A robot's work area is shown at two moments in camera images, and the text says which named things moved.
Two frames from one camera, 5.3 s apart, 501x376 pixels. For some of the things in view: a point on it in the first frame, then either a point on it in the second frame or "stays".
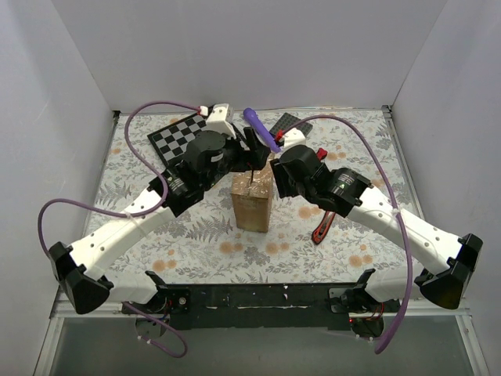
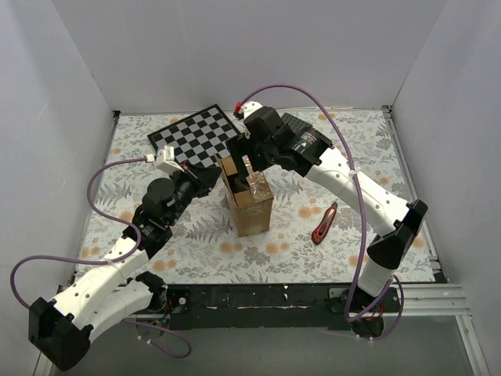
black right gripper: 276,169 → 243,153
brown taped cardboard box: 252,202 stays
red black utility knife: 323,227 stays
